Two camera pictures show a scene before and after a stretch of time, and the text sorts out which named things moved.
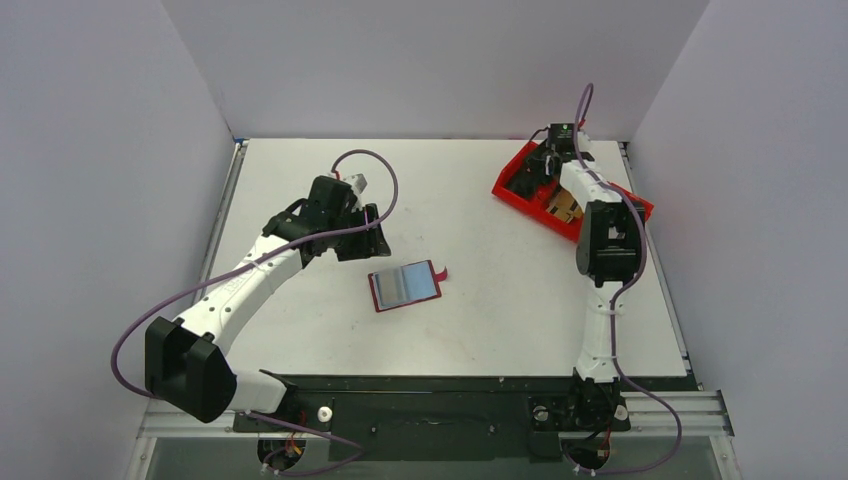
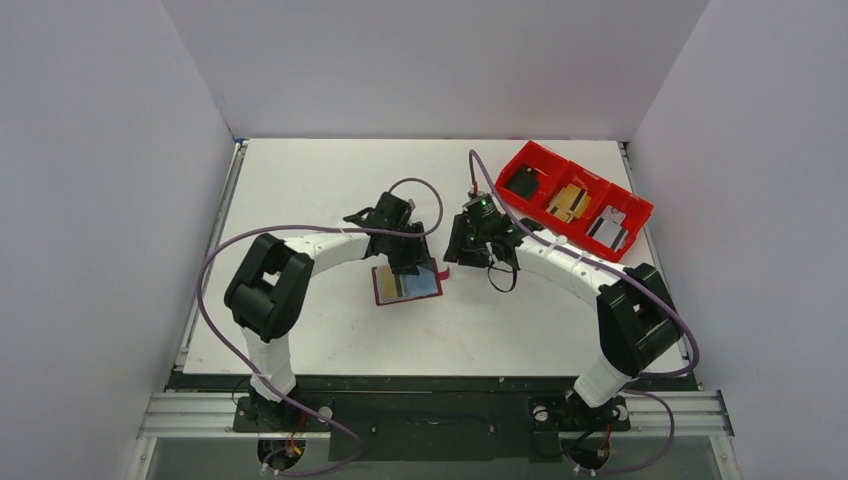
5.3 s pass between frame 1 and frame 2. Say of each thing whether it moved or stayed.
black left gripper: moved
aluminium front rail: stayed
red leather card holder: stayed
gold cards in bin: stayed
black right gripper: moved
